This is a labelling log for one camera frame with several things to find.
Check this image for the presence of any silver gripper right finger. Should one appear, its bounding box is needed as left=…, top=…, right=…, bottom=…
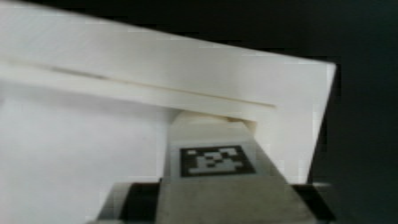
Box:
left=291, top=183, right=337, bottom=224

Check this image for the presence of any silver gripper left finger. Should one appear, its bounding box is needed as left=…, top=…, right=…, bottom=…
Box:
left=87, top=182, right=160, bottom=224

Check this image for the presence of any white leg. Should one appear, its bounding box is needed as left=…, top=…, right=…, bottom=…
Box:
left=154, top=111, right=316, bottom=224

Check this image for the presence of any white square table top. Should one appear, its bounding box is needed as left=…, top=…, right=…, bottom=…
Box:
left=0, top=0, right=336, bottom=224

